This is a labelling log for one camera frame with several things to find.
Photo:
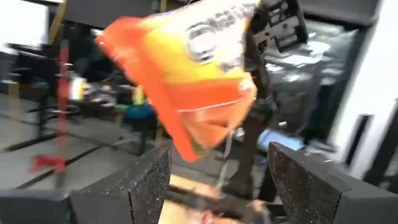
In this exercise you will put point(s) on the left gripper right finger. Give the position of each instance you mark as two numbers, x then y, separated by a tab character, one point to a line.
311	193

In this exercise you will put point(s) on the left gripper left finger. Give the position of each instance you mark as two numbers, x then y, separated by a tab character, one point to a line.
124	193

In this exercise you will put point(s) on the orange Maruchan noodle pack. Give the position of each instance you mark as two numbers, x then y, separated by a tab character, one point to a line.
192	93

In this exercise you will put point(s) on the black metal desk frame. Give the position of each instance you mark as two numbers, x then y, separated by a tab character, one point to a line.
31	62

